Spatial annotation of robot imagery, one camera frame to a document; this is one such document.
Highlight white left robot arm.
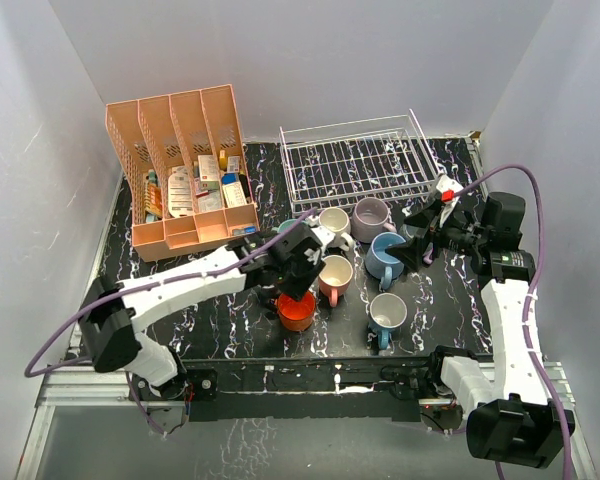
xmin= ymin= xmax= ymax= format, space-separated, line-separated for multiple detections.
xmin=78 ymin=221 xmax=335 ymax=399

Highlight orange mug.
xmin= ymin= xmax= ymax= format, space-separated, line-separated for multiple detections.
xmin=276 ymin=291 xmax=316 ymax=332

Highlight peach plastic file organizer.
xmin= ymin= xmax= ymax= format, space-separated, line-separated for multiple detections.
xmin=105 ymin=85 xmax=259 ymax=262

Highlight orange medicine box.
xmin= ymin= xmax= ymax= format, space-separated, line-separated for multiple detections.
xmin=144 ymin=182 xmax=162 ymax=219

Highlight blue round container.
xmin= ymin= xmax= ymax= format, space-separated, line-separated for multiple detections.
xmin=221 ymin=173 xmax=239 ymax=185

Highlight pink mug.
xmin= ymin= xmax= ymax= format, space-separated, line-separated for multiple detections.
xmin=318 ymin=255 xmax=353 ymax=308

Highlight white wire dish rack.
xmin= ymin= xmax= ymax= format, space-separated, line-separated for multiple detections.
xmin=279 ymin=111 xmax=443 ymax=216

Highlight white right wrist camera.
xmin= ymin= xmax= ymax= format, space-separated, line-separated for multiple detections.
xmin=432 ymin=174 xmax=463 ymax=227

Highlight lavender wide mug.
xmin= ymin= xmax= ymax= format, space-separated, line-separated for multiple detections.
xmin=351 ymin=197 xmax=396 ymax=243

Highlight cream speckled mug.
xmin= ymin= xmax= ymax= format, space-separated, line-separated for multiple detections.
xmin=319 ymin=207 xmax=355 ymax=252

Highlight yellow small box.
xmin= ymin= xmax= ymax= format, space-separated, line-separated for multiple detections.
xmin=219 ymin=150 xmax=229 ymax=172

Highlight white blister pack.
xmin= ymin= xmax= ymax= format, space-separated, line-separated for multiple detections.
xmin=167 ymin=166 xmax=194 ymax=218

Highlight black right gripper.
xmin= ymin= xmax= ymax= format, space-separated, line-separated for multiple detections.
xmin=385 ymin=201 xmax=488 ymax=271

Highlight teal green cup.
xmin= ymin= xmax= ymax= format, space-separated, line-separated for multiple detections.
xmin=272 ymin=219 xmax=299 ymax=234

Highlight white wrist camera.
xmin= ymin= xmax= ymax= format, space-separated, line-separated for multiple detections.
xmin=304 ymin=225 xmax=336 ymax=264
xmin=432 ymin=174 xmax=463 ymax=227

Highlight blue capped small bottle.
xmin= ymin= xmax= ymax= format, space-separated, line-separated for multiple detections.
xmin=232 ymin=225 xmax=257 ymax=236

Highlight light blue mug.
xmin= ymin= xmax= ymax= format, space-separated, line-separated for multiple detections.
xmin=364 ymin=232 xmax=404 ymax=292

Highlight white red medicine box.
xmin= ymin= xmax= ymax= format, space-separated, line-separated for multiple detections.
xmin=197 ymin=155 xmax=220 ymax=184

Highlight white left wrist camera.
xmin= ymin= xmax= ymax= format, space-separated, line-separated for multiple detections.
xmin=304 ymin=225 xmax=336 ymax=264

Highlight white mug blue handle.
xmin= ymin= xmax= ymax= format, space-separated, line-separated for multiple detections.
xmin=369 ymin=293 xmax=408 ymax=350

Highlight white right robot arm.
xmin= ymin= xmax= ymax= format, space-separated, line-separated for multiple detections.
xmin=389 ymin=190 xmax=575 ymax=469

